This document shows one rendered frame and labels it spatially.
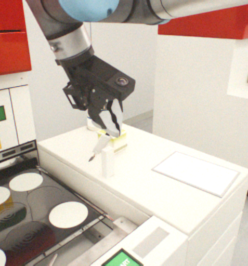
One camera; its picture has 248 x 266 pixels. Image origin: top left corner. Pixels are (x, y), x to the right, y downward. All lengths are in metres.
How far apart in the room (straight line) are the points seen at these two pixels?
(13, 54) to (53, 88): 1.94
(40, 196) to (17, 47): 0.43
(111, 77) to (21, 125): 0.51
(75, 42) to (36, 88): 2.18
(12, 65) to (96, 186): 0.42
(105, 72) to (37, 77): 2.17
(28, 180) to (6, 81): 0.31
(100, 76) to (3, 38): 0.40
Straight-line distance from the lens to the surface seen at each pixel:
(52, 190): 0.84
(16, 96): 0.92
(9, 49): 0.84
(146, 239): 0.59
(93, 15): 0.39
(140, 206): 0.67
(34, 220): 0.75
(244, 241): 2.08
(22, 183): 0.90
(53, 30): 0.50
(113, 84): 0.49
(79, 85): 0.56
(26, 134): 0.97
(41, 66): 2.67
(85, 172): 0.79
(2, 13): 0.84
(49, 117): 2.81
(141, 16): 0.48
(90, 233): 0.76
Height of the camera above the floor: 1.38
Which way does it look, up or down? 24 degrees down
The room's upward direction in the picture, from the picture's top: straight up
